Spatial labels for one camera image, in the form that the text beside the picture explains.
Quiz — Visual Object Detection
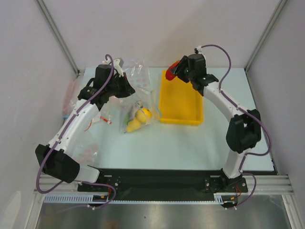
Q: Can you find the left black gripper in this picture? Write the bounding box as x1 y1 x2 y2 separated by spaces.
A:
106 73 135 98

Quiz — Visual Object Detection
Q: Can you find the grey toy fish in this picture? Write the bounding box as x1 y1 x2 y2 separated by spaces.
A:
128 100 143 121

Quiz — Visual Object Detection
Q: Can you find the aluminium frame rail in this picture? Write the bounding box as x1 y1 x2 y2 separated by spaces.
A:
33 174 296 194

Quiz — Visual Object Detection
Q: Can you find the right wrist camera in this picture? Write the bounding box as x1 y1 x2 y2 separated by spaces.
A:
194 45 205 56

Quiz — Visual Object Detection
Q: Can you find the white slotted cable duct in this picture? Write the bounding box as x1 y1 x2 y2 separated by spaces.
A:
43 194 235 205

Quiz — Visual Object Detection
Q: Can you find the clear blue-zipper bag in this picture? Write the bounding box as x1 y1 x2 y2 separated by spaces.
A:
118 88 161 133

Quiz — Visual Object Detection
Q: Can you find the pile of spare zip bags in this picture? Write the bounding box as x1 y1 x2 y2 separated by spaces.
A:
62 78 112 165

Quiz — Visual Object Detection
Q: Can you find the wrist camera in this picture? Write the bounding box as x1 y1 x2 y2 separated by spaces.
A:
194 45 205 56
102 58 124 76

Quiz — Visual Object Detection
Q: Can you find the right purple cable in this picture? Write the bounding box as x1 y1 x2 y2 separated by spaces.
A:
200 43 274 210

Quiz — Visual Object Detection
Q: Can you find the yellow plastic tray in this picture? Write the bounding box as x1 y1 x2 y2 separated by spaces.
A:
159 70 203 125

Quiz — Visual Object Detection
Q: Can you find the red toy mango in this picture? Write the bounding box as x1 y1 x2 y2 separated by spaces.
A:
165 60 180 81

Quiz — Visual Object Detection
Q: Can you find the yellow toy pear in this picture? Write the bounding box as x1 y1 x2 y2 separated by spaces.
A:
126 112 149 133

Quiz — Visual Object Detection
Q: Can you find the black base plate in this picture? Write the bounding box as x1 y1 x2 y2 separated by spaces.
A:
47 167 248 201

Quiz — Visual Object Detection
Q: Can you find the yellow toy lemon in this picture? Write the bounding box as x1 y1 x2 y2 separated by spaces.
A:
139 107 152 118

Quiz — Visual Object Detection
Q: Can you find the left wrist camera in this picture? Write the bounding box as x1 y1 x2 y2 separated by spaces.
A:
102 58 124 76

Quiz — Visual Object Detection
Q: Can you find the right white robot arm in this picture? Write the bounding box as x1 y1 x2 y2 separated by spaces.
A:
166 53 261 191

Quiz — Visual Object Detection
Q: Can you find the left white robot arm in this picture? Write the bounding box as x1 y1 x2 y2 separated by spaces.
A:
35 63 135 191

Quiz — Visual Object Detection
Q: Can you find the green toy cucumber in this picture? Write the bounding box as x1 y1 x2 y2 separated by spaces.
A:
123 112 133 125

